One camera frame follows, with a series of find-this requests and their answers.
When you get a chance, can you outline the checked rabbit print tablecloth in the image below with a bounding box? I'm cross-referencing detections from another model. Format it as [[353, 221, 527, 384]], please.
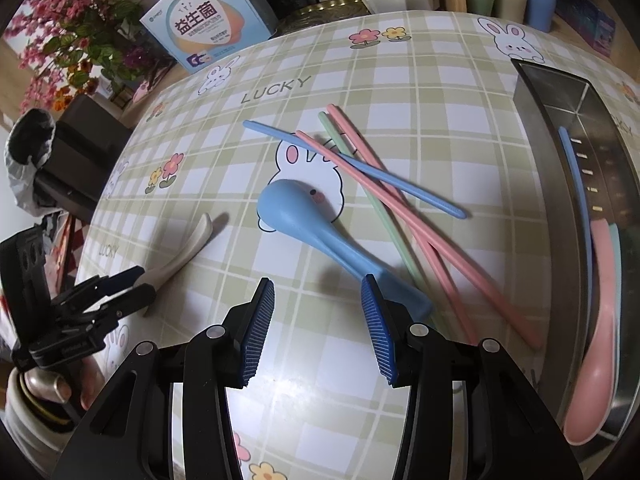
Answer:
[[75, 10, 640, 480]]

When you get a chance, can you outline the beige spoon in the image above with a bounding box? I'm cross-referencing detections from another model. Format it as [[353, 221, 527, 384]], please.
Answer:
[[140, 212, 215, 317]]

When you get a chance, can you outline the blue spoon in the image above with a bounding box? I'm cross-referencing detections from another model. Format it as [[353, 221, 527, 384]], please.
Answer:
[[256, 179, 435, 320]]

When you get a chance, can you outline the person's left forearm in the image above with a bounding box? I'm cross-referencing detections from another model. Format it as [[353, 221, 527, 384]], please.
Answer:
[[5, 367, 83, 456]]

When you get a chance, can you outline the crumpled white and black cloth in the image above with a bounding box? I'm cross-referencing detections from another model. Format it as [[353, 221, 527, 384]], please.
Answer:
[[4, 107, 58, 211]]

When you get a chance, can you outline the pink artificial blossom bouquet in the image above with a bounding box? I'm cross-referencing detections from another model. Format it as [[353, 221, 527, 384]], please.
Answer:
[[5, 0, 166, 116]]

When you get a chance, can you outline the gold metal tray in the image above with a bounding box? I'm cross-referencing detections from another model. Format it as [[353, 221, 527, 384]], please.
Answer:
[[277, 2, 372, 35]]

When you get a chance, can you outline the white and blue carton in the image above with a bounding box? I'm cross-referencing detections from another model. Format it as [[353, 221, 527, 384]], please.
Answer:
[[139, 0, 280, 73]]

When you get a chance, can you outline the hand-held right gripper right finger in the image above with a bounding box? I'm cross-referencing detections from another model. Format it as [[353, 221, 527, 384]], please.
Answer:
[[360, 274, 583, 480]]

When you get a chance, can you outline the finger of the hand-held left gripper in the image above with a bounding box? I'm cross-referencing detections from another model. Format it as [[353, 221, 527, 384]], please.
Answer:
[[55, 283, 157, 333], [52, 266, 146, 306]]

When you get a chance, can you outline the purple box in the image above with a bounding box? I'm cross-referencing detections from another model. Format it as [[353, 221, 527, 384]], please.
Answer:
[[565, 0, 617, 57]]

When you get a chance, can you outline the pink spoon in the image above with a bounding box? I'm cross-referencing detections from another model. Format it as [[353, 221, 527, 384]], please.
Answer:
[[562, 217, 621, 446]]

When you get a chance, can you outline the green chopstick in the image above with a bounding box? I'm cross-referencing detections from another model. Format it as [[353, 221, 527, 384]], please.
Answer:
[[318, 111, 446, 326]]

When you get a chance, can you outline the blue cup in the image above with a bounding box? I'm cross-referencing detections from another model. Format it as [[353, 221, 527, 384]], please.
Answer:
[[525, 0, 559, 32]]

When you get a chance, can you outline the teal spoon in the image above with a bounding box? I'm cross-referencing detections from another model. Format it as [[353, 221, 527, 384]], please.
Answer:
[[607, 220, 624, 311]]

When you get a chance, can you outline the blue chopstick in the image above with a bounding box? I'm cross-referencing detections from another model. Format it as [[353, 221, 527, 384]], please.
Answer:
[[242, 120, 471, 221], [557, 126, 596, 311]]

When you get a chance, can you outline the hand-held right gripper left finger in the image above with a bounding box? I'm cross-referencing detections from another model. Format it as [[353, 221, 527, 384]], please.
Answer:
[[52, 277, 276, 480]]

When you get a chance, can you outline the stainless steel utensil tray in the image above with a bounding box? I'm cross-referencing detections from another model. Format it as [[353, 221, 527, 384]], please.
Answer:
[[510, 57, 640, 466]]

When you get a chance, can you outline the person's left hand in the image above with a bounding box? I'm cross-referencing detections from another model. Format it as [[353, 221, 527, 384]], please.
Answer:
[[79, 345, 110, 411]]

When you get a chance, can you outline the black chair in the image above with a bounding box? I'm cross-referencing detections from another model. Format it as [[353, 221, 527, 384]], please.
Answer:
[[35, 94, 132, 221]]

